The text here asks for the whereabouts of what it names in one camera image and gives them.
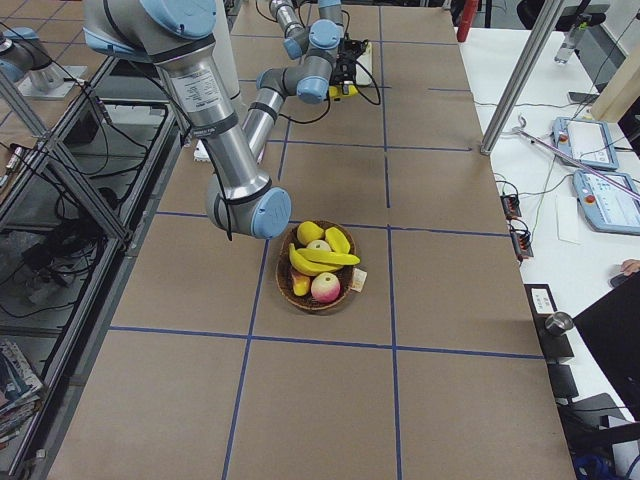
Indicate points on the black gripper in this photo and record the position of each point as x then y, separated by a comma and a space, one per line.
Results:
344, 69

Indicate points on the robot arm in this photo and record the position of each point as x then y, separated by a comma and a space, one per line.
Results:
325, 67
176, 37

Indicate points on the cream bear plate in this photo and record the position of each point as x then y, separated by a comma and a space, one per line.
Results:
364, 69

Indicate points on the basket paper tag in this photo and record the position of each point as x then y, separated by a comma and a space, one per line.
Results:
358, 280

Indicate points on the brown wicker basket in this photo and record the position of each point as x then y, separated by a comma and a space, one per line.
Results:
284, 268

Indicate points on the red cylinder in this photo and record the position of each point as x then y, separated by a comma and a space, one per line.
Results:
466, 20

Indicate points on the yellow pear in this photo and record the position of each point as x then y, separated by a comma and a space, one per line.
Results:
309, 231

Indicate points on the yellow mango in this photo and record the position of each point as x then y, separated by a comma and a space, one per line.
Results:
337, 240

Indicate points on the pale apple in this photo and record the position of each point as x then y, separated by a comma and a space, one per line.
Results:
319, 244

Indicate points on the pink grabber stick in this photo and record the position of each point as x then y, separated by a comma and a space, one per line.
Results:
519, 130

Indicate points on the pink peach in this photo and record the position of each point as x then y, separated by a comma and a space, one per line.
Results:
325, 288

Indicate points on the plastic water bottle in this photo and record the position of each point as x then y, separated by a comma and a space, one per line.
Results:
572, 37

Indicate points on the upper teach pendant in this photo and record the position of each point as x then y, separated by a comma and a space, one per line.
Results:
587, 141

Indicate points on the teach pendant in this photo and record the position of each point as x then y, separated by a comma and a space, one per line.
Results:
608, 209
587, 141

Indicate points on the white paper sheet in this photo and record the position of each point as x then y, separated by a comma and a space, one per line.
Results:
568, 221

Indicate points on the lower teach pendant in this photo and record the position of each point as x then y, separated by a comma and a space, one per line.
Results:
608, 209

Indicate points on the steel cup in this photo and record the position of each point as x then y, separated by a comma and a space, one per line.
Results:
558, 323

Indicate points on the stack of magazines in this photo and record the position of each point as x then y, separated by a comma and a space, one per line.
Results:
20, 391

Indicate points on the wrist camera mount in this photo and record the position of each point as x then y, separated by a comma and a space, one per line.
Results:
355, 48

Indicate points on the aluminium frame post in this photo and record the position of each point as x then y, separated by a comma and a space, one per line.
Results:
542, 28

